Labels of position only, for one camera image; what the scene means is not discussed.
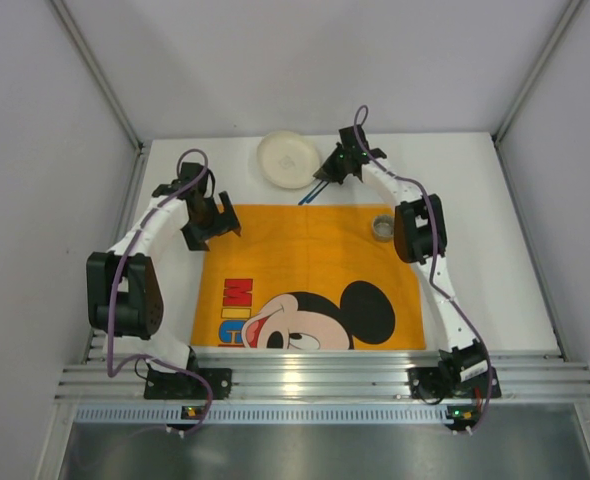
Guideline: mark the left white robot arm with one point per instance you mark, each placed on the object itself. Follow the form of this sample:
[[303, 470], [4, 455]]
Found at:
[[124, 297]]

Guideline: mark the aluminium mounting rail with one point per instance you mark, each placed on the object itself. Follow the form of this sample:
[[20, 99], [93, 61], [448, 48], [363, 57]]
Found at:
[[344, 377]]

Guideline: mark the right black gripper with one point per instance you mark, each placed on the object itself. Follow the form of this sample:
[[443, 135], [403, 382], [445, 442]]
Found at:
[[335, 165]]

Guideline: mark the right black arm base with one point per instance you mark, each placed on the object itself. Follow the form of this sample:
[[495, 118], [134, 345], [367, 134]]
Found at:
[[430, 384]]

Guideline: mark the perforated cable tray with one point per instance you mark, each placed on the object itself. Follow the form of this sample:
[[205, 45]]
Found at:
[[273, 414]]

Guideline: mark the small grey cup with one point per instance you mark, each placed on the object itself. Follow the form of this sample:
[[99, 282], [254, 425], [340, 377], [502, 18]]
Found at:
[[382, 228]]

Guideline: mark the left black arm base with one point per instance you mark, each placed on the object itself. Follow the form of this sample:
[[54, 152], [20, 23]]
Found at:
[[178, 386]]

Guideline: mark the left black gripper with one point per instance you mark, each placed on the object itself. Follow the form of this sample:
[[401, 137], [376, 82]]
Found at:
[[215, 225]]

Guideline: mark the blue plastic fork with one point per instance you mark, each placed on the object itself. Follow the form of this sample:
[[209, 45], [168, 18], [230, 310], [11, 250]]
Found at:
[[311, 196]]

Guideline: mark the orange Mickey Mouse cloth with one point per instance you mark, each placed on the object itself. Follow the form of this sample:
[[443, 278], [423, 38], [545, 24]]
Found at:
[[307, 278]]

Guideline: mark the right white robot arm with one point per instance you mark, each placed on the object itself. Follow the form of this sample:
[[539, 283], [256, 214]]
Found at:
[[420, 240]]

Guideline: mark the cream round plate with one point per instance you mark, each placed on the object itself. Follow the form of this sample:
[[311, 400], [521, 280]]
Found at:
[[287, 159]]

